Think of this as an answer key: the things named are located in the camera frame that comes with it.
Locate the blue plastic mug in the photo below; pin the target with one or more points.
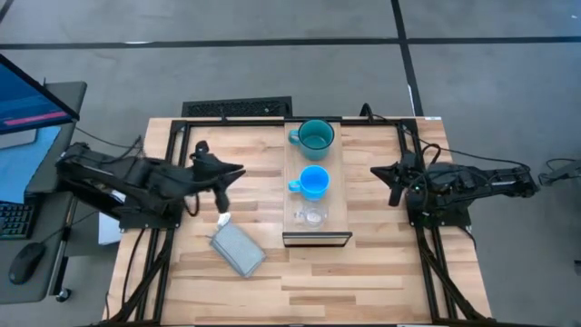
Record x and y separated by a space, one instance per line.
315 181

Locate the open black laptop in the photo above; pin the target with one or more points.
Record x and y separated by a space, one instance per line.
18 163

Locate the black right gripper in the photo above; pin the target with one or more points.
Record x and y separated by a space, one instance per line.
415 179

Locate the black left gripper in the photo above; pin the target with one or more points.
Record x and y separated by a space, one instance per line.
199 175

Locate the grey side desk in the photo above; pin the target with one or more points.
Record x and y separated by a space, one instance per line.
68 104

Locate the teal enamel mug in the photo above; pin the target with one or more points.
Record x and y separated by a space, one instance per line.
315 136

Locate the black computer mouse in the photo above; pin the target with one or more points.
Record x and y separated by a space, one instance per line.
26 262

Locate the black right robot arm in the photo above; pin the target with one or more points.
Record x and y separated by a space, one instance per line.
490 179

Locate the wooden shelf with black frame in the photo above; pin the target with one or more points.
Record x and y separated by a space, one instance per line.
340 181

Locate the black caster wheel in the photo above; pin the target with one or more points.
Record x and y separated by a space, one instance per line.
63 295

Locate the black computer monitor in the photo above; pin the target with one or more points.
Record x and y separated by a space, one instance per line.
27 104

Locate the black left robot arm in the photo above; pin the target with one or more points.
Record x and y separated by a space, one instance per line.
113 177

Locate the clear plastic cup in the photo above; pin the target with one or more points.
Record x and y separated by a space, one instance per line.
313 218

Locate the black floor vent grille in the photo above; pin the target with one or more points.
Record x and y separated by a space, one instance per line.
236 108

